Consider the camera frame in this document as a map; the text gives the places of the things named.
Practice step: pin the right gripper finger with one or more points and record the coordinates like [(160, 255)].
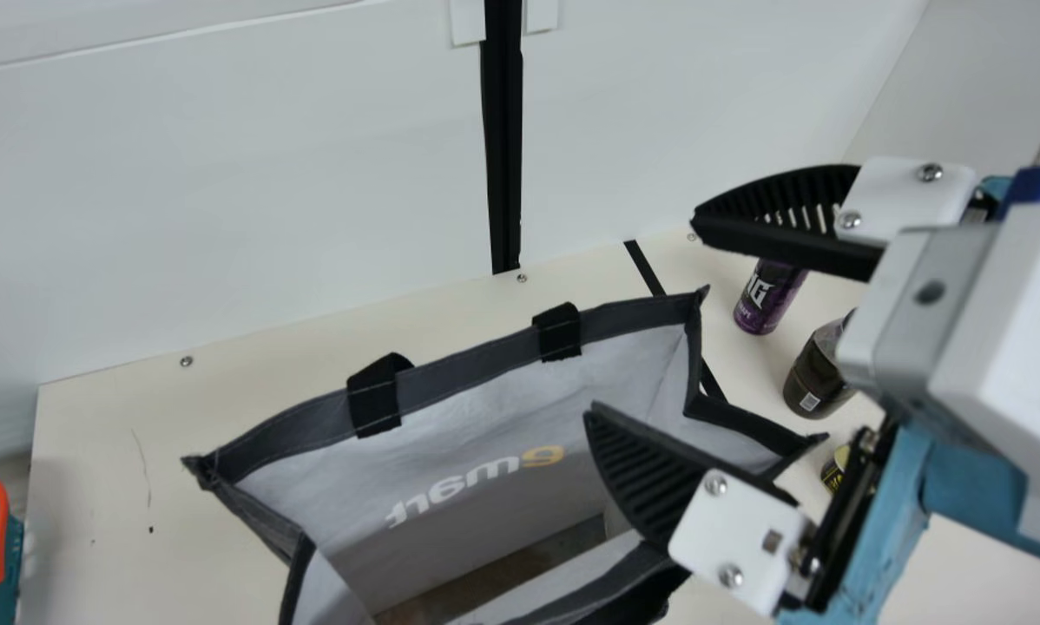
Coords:
[(780, 227)]

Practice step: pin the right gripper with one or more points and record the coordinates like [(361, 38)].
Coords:
[(885, 564)]

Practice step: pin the purple can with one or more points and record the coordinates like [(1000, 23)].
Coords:
[(767, 299)]

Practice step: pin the rectangular tin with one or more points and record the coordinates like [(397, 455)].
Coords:
[(833, 469)]

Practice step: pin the dark coffee bottle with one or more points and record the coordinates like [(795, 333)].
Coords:
[(815, 378)]

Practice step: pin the black strip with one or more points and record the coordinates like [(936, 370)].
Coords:
[(646, 269)]

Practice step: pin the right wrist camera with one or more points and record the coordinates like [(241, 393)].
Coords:
[(1006, 347)]

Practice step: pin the black post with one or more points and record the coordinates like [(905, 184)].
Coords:
[(503, 130)]

